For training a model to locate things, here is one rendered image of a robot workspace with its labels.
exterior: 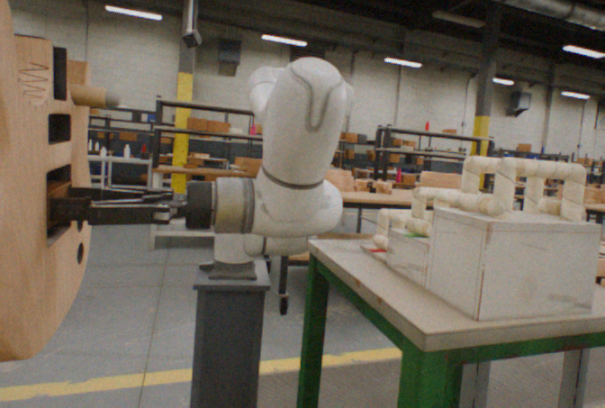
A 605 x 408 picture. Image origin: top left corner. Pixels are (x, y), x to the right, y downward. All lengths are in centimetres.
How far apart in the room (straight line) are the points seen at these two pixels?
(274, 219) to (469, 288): 37
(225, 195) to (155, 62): 1143
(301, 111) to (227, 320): 108
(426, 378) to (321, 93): 47
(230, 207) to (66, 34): 1199
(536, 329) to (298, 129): 54
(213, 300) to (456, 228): 94
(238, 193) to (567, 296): 63
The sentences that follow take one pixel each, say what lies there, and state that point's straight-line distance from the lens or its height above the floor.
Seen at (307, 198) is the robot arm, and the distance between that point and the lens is 54.
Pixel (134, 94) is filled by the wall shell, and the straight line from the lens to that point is 1184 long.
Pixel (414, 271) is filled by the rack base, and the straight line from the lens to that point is 84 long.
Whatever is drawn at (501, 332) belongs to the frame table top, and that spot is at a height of 92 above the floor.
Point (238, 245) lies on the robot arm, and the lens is 138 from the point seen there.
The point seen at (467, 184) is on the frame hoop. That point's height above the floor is 116.
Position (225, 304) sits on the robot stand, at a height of 62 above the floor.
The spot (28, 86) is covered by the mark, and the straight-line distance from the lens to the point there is 56.
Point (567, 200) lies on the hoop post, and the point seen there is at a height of 114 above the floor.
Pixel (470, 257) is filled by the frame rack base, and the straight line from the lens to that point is 70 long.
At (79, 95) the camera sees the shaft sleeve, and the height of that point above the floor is 125.
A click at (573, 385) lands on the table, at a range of 181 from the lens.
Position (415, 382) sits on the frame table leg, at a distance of 68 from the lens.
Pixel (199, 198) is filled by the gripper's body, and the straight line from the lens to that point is 55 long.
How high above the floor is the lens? 119
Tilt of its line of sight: 3 degrees down
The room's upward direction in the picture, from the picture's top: 5 degrees clockwise
